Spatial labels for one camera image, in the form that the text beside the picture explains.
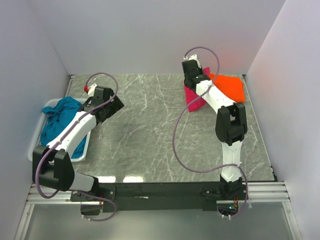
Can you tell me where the pink t shirt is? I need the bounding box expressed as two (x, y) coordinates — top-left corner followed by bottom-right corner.
(184, 67), (211, 112)

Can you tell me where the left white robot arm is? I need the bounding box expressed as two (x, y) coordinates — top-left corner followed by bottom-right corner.
(32, 86), (124, 201)

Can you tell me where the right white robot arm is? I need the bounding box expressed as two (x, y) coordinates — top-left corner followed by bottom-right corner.
(182, 59), (248, 200)

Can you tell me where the folded orange t shirt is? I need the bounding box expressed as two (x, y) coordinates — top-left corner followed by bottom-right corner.
(209, 73), (245, 103)

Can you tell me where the blue t shirt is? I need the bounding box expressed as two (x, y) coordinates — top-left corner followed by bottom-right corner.
(40, 96), (82, 146)

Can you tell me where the black base beam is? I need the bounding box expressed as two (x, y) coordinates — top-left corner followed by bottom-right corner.
(70, 180), (247, 216)

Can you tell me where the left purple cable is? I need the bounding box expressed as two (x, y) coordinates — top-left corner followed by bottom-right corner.
(35, 72), (119, 223)

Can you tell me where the purple cable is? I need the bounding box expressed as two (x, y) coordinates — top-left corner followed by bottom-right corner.
(35, 72), (119, 223)
(172, 46), (250, 219)

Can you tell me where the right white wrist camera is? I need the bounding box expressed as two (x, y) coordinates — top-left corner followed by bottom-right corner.
(183, 54), (202, 69)

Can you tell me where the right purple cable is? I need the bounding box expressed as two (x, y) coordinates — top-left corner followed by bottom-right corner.
(172, 46), (250, 219)

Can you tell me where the aluminium frame rail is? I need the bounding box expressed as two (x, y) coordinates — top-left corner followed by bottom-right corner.
(15, 182), (302, 240)

